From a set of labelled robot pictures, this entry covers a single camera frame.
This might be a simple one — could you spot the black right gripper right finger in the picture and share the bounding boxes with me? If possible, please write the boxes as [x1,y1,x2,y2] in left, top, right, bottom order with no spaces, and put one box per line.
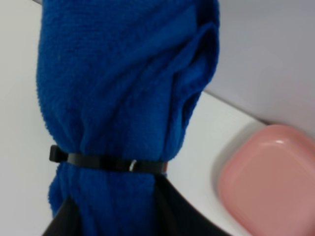
[154,175,228,236]

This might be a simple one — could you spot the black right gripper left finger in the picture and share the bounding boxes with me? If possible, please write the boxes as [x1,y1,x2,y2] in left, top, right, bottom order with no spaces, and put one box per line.
[42,198,82,236]

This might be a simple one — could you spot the blue towel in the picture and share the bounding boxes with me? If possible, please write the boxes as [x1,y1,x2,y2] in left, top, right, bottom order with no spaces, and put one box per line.
[36,0,220,236]

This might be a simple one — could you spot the pink square plate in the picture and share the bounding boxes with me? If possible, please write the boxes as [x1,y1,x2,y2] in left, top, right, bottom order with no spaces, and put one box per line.
[218,125,315,236]

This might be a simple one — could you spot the black cable tie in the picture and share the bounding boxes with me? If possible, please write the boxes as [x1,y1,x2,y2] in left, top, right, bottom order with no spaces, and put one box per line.
[49,145,168,174]

